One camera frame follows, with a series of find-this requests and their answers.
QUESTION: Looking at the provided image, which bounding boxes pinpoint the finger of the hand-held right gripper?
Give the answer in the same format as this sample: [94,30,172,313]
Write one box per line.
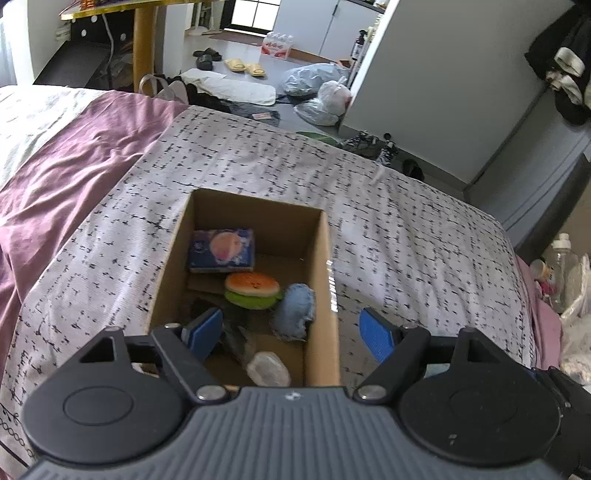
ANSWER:
[530,366,591,409]

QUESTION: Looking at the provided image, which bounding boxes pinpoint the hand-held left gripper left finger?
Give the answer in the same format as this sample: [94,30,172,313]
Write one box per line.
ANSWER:
[78,307,232,403]

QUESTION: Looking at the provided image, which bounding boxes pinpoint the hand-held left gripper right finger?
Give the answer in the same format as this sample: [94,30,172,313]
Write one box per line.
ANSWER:
[352,308,507,402]

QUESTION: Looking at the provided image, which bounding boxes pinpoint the dark plastic packet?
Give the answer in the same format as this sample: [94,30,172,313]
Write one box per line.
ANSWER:
[221,318,260,361]

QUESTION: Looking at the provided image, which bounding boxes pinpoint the burger plush toy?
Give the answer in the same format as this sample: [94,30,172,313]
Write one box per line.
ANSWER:
[224,272,283,310]

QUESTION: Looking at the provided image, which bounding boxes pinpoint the clear plastic item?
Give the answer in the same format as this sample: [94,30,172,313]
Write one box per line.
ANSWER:
[246,351,292,388]

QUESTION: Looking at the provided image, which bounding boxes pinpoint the blue tissue pack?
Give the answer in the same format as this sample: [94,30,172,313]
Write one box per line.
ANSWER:
[188,228,256,273]

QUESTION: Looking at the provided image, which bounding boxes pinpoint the brown cardboard box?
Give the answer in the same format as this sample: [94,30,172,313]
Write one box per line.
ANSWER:
[148,188,343,389]

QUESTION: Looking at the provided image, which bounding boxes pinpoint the blue fluffy plush toy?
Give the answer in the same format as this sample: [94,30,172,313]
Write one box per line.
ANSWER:
[271,283,317,343]

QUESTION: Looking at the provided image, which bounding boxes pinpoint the crumpled translucent plastic bag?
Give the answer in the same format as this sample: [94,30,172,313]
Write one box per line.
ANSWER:
[558,253,591,385]

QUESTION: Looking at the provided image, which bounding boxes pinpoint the white black-patterned blanket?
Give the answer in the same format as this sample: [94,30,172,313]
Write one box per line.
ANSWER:
[0,105,537,468]

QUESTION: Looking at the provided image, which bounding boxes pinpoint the clear bottle with white cap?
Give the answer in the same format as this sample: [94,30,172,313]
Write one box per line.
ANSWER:
[547,233,579,315]

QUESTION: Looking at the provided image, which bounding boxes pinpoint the black and white sneaker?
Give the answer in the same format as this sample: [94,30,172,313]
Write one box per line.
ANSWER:
[374,133,401,167]
[341,131,380,154]

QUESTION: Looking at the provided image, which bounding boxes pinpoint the grey headboard panel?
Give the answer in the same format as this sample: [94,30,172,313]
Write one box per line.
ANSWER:
[465,83,591,251]

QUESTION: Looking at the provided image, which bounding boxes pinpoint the green leaf-shaped item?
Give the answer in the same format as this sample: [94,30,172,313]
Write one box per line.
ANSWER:
[295,130,341,147]

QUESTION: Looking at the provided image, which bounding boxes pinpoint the mauve duvet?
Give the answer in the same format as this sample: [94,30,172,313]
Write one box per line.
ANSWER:
[0,89,191,326]

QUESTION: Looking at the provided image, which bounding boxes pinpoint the clear plastic bag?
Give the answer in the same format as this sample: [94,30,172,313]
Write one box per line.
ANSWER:
[293,99,343,127]

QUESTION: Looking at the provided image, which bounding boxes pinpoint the black bag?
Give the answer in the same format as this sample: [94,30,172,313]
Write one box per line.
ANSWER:
[184,80,232,112]

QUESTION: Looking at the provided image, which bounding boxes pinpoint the white plastic bag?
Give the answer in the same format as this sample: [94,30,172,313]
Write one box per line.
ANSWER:
[317,78,353,117]

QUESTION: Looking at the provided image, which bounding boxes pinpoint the white handbag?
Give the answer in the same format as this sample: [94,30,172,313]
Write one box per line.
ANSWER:
[138,73,191,103]

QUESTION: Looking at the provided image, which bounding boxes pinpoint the white floor mat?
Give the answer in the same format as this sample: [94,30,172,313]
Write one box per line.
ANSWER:
[180,68,278,108]

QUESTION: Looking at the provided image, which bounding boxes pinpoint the grey-blue plastic bag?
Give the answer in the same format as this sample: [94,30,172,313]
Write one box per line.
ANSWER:
[281,62,352,99]

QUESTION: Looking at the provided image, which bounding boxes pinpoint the white bedding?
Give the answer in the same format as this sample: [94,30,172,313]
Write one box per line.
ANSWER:
[0,85,110,186]

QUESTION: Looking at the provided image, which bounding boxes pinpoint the round yellow-edged table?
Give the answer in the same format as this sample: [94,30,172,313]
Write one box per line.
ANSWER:
[58,0,205,94]

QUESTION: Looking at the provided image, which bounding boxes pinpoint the dark spray bottle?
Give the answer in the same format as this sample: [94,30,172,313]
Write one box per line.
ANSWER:
[350,29,369,64]

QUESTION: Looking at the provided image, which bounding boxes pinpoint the shrink-wrapped water bottle pack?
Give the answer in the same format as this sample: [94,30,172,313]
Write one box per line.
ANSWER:
[260,32,295,60]

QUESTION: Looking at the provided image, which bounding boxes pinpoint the black low bench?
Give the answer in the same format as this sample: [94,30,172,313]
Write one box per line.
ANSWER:
[31,41,136,89]

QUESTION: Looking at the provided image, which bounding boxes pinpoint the white kitchen cabinet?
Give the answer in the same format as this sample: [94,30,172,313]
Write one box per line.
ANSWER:
[271,0,385,64]

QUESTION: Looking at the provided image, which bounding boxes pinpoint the hanging dark clothes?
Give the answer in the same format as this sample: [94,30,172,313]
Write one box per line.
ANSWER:
[523,8,591,126]

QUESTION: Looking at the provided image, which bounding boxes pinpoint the black-framed glass door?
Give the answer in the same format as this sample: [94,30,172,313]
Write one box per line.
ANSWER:
[221,0,283,34]

